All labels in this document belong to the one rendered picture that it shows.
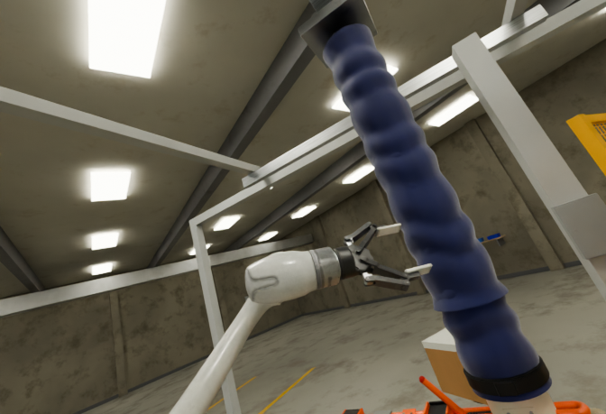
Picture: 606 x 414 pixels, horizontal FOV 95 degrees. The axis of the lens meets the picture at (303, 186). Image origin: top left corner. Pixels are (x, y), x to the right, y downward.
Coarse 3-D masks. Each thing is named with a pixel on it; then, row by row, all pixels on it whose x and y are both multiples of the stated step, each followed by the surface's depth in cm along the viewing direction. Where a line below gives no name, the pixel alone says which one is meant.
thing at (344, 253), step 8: (336, 248) 67; (344, 248) 66; (352, 248) 69; (344, 256) 64; (352, 256) 64; (360, 256) 67; (368, 256) 67; (344, 264) 63; (352, 264) 64; (360, 264) 65; (368, 264) 65; (344, 272) 63; (352, 272) 64; (360, 272) 65
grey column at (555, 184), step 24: (456, 48) 194; (480, 48) 187; (480, 72) 185; (480, 96) 189; (504, 96) 177; (504, 120) 175; (528, 120) 169; (528, 144) 167; (552, 144) 162; (528, 168) 167; (552, 168) 161; (552, 192) 159; (576, 192) 154; (600, 264) 146; (600, 288) 152
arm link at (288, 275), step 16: (272, 256) 63; (288, 256) 62; (304, 256) 63; (256, 272) 60; (272, 272) 59; (288, 272) 59; (304, 272) 60; (256, 288) 59; (272, 288) 58; (288, 288) 59; (304, 288) 60
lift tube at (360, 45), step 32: (352, 32) 118; (352, 64) 114; (384, 64) 116; (352, 96) 115; (384, 96) 107; (384, 128) 105; (416, 128) 103; (384, 160) 104; (416, 160) 98; (416, 192) 96; (448, 192) 95; (416, 224) 96; (448, 224) 92; (416, 256) 99; (448, 256) 89; (480, 256) 88; (448, 288) 89; (480, 288) 85
